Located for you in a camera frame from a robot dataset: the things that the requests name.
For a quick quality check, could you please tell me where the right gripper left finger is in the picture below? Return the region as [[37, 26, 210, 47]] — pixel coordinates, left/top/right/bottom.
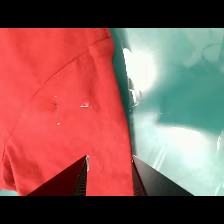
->
[[27, 154, 90, 197]]

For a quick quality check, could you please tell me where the red T-shirt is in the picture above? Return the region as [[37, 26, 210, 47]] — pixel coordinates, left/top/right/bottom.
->
[[0, 27, 135, 197]]

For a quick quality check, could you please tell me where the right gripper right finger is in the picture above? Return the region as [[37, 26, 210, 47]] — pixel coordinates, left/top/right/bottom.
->
[[131, 154, 194, 197]]

